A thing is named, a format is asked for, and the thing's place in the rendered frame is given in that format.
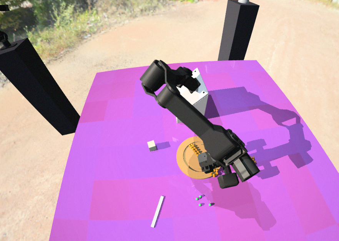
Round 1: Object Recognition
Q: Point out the light orange round board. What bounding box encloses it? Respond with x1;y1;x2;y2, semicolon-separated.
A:
176;136;211;180

